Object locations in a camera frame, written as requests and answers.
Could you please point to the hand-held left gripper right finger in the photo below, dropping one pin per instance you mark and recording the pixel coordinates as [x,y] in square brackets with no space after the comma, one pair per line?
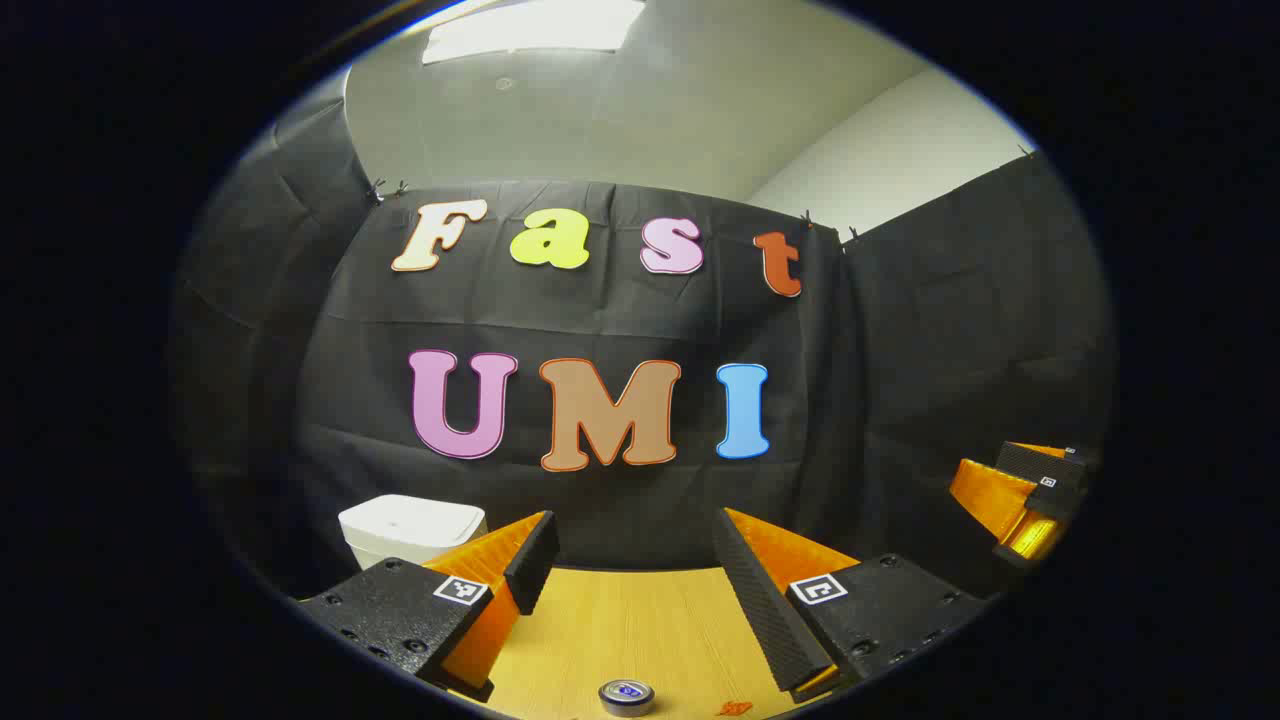
[760,610]

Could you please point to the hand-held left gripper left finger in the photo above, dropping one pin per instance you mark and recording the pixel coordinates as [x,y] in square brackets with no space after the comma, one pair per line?
[535,565]

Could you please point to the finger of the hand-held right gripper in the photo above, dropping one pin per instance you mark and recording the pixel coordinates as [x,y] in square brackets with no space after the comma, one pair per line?
[1040,468]
[990,495]

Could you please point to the orange paper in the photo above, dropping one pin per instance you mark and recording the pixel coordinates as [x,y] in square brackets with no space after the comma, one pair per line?
[735,708]

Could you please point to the white desktop garbage bin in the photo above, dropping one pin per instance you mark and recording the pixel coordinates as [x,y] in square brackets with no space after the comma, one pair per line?
[410,525]

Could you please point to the silver pop can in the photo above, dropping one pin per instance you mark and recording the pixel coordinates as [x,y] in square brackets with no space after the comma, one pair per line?
[627,697]

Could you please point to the wooden desktop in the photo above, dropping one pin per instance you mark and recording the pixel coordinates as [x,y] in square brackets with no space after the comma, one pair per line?
[640,620]

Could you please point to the black backdrop cloth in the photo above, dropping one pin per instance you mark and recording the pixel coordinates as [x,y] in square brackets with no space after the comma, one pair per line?
[600,320]

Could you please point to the ceiling light panel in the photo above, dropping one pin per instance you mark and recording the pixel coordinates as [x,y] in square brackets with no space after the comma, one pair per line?
[530,30]

